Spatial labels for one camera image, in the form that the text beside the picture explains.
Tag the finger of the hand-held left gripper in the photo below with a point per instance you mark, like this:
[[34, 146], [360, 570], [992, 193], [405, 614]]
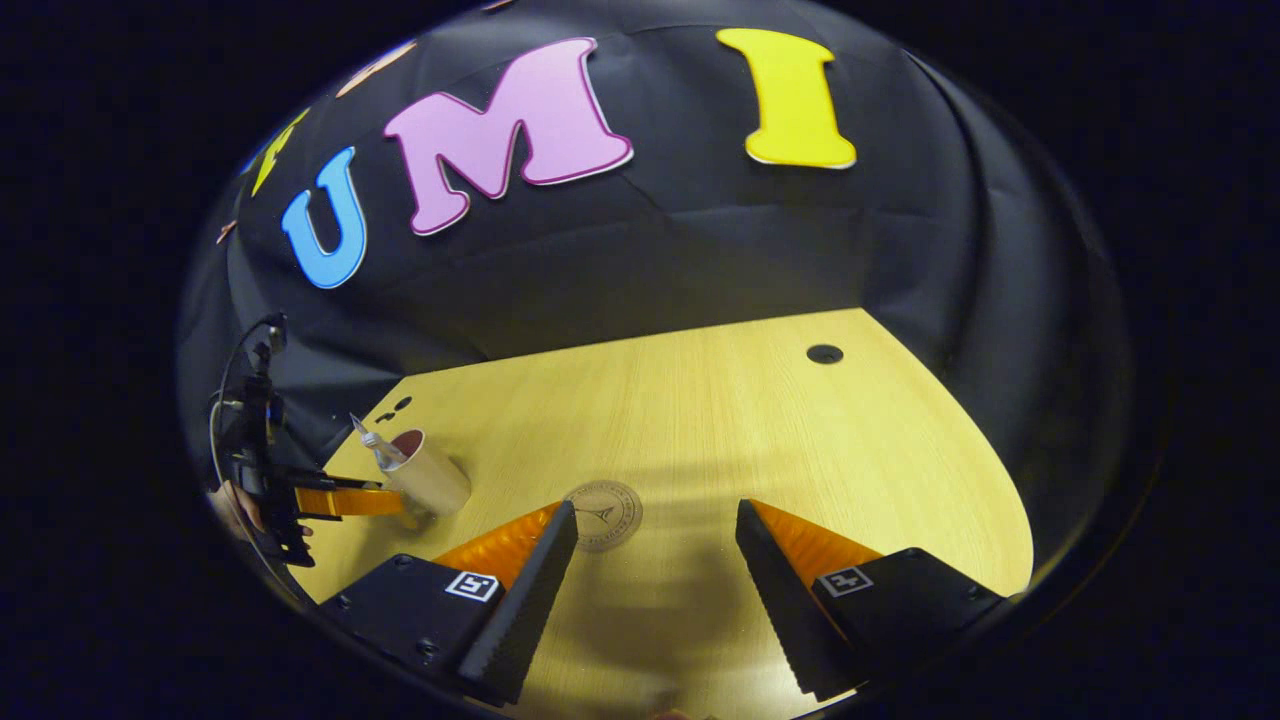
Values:
[[350, 502]]

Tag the beige cup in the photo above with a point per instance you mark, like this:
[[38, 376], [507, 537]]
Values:
[[435, 478]]

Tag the white toothpaste tube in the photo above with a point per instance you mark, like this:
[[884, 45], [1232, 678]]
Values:
[[375, 443]]

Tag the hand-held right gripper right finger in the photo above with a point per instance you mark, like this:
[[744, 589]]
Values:
[[900, 600]]

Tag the black backdrop cloth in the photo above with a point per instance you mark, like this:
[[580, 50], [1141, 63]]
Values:
[[700, 250]]

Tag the wooden desktop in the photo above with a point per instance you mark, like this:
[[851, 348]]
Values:
[[720, 420]]

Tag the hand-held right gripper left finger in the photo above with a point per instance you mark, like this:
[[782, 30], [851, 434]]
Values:
[[420, 610]]

